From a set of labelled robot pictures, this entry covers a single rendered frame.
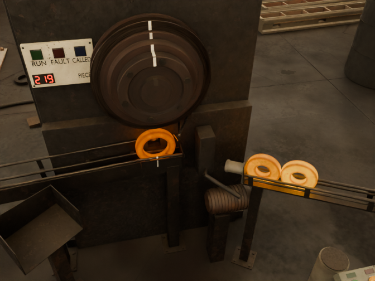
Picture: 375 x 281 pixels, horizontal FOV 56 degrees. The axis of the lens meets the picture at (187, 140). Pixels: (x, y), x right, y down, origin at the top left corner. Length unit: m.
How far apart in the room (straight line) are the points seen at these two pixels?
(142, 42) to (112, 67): 0.14
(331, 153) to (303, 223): 0.78
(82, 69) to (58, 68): 0.09
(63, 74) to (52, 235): 0.65
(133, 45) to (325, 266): 1.14
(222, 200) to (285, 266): 0.65
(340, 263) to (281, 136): 1.58
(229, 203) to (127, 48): 0.87
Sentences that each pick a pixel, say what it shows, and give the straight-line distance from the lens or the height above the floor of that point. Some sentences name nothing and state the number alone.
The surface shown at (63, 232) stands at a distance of 1.56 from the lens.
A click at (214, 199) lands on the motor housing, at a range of 1.72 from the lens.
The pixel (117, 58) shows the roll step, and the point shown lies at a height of 1.23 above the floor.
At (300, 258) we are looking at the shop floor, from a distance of 2.24.
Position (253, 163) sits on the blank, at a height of 0.74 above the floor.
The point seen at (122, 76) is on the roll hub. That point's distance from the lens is 1.28.
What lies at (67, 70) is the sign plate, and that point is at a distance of 1.51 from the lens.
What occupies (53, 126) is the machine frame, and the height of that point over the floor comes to 0.87.
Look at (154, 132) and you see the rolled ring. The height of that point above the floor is 0.84.
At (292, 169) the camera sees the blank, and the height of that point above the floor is 0.76.
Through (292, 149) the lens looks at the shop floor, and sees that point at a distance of 2.91.
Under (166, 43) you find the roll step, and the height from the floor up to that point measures 1.28.
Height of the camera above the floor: 1.80
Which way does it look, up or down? 39 degrees down
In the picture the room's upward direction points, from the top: 1 degrees clockwise
